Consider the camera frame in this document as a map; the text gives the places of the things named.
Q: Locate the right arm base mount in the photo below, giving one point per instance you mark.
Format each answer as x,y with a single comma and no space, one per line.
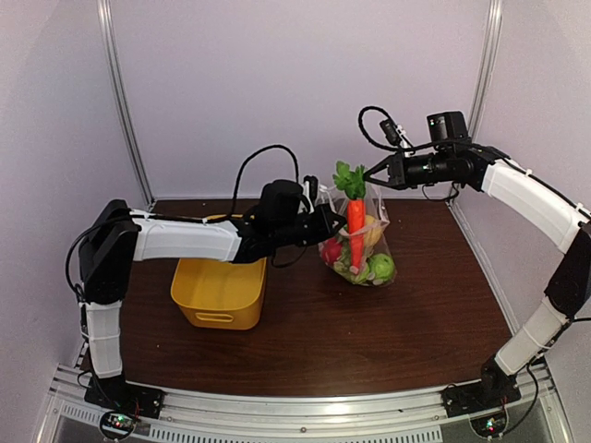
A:
480,397

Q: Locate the aluminium front rail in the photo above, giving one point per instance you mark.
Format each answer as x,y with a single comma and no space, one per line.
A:
416,415

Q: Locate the right controller board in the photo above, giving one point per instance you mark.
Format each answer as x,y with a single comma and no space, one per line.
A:
489,426

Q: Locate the controller board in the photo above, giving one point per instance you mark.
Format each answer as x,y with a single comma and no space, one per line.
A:
489,426
116,426

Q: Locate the orange toy carrot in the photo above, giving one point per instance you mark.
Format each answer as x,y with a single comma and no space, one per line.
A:
356,214

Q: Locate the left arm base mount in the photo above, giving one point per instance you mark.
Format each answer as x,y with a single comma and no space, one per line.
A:
116,394

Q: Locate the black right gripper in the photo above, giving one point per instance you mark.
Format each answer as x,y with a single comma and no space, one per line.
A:
398,172

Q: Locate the green toy cabbage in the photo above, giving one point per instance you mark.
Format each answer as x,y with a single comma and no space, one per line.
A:
381,268

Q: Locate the aluminium frame post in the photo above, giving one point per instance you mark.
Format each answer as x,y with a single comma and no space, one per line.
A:
105,18
489,53

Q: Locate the red toy apple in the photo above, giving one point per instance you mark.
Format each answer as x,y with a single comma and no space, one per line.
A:
331,251

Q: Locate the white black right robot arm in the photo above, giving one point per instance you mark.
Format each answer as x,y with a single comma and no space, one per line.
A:
561,226

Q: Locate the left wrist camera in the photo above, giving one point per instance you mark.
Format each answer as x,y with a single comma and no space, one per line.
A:
310,186

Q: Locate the yellow toy lemon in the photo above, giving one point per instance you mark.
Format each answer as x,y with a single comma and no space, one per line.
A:
374,232

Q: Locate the left controller board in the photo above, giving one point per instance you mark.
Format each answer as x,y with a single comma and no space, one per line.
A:
116,426

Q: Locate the clear zip top bag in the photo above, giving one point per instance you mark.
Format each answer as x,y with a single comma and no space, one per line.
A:
375,207

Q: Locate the left aluminium frame post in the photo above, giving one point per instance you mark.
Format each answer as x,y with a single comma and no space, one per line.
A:
105,18

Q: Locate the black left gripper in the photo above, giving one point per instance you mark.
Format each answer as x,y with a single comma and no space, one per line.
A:
327,229

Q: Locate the light green toy lettuce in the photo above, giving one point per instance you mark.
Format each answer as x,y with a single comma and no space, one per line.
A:
352,274

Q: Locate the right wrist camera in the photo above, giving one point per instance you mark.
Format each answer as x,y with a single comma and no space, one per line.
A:
395,135

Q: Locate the dark green carrot leaves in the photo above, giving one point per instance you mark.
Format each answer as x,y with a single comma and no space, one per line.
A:
350,181

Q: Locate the yellow plastic basket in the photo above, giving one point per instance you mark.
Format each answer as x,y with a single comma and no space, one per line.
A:
213,294

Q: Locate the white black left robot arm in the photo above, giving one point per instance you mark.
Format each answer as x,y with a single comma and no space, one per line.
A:
120,237

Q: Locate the right aluminium frame post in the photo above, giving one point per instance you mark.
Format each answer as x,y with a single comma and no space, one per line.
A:
489,53

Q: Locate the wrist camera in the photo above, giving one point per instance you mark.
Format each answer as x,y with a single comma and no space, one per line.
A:
310,186
395,135

